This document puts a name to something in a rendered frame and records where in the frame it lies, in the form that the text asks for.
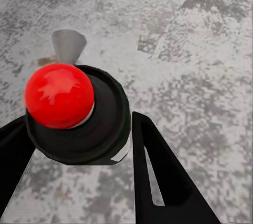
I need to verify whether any insectifuge atomizer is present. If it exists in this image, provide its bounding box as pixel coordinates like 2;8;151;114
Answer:
24;29;132;165

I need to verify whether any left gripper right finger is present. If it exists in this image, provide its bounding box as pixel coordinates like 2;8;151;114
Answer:
132;112;221;224

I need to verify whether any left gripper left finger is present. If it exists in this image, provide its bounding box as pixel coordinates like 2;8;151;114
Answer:
0;115;36;218

